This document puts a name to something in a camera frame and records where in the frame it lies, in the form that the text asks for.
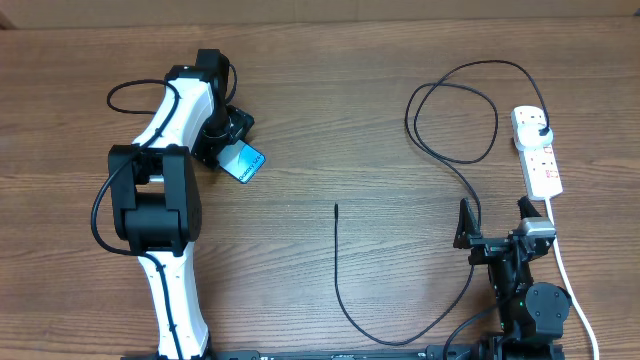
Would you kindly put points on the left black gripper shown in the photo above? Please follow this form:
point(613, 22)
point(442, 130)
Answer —
point(207, 150)

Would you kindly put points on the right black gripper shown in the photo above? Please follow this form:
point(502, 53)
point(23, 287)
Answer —
point(467, 236)

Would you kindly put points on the smartphone with blue screen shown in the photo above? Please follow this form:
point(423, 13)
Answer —
point(241, 161)

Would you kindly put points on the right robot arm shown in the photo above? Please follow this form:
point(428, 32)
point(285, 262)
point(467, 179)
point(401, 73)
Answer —
point(532, 314)

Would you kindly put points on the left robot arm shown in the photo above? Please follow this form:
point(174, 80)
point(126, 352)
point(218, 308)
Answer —
point(155, 199)

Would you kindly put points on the white charger plug adapter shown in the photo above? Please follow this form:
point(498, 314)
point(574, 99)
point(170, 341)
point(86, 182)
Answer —
point(529, 137)

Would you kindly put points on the white power strip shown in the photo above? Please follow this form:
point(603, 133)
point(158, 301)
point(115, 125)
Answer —
point(539, 166)

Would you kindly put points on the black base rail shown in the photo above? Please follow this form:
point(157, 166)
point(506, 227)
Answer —
point(432, 352)

